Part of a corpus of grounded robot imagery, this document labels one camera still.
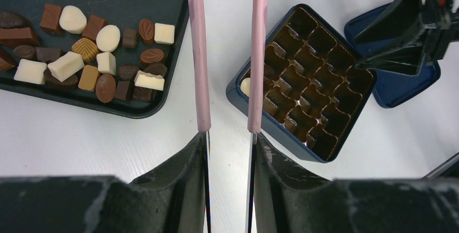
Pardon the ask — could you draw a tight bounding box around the left gripper pink left finger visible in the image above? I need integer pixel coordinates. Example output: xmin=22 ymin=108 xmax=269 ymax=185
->
xmin=1 ymin=0 xmax=211 ymax=232

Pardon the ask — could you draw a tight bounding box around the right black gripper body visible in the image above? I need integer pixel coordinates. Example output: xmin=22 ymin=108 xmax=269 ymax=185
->
xmin=355 ymin=0 xmax=458 ymax=76

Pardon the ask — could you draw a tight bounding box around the left gripper pink right finger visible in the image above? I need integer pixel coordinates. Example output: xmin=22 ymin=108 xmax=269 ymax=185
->
xmin=246 ymin=0 xmax=459 ymax=233

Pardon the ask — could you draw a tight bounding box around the blue chocolate box with insert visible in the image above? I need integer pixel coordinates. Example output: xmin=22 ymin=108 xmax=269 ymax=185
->
xmin=226 ymin=3 xmax=378 ymax=164

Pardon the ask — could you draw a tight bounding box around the white oval chocolate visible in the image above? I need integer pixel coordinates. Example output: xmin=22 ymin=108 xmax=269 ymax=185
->
xmin=240 ymin=77 xmax=251 ymax=97
xmin=96 ymin=25 xmax=121 ymax=52
xmin=59 ymin=5 xmax=87 ymax=34

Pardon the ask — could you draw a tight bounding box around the dark oval chocolate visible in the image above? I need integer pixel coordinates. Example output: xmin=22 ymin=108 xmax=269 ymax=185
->
xmin=1 ymin=10 xmax=33 ymax=29

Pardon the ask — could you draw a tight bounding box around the milk oval chocolate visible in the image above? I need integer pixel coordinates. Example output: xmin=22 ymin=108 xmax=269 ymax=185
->
xmin=95 ymin=74 xmax=116 ymax=103

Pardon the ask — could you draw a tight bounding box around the caramel square chocolate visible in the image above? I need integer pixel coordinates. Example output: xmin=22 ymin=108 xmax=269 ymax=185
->
xmin=78 ymin=65 xmax=100 ymax=92

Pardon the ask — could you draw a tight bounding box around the white square chocolate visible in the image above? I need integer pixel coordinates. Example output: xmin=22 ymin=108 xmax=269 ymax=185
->
xmin=154 ymin=23 xmax=175 ymax=45

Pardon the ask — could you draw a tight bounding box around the brown leaf chocolate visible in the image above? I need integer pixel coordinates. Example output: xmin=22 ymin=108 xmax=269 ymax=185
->
xmin=138 ymin=18 xmax=154 ymax=45

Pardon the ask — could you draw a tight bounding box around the white rectangular chocolate bar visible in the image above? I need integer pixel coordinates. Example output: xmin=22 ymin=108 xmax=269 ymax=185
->
xmin=48 ymin=51 xmax=84 ymax=82

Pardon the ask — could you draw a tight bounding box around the golden ribbed chocolate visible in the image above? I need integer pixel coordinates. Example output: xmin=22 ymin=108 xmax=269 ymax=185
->
xmin=71 ymin=37 xmax=100 ymax=63

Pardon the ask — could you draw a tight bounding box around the brown rectangular chocolate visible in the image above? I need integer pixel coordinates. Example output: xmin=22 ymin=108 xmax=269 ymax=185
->
xmin=82 ymin=15 xmax=108 ymax=42

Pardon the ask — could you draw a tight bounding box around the blue box lid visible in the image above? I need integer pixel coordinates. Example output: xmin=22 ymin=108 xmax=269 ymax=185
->
xmin=344 ymin=4 xmax=441 ymax=108

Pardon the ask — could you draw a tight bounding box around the black plastic tray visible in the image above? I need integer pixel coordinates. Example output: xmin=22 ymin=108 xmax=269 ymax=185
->
xmin=1 ymin=0 xmax=189 ymax=119

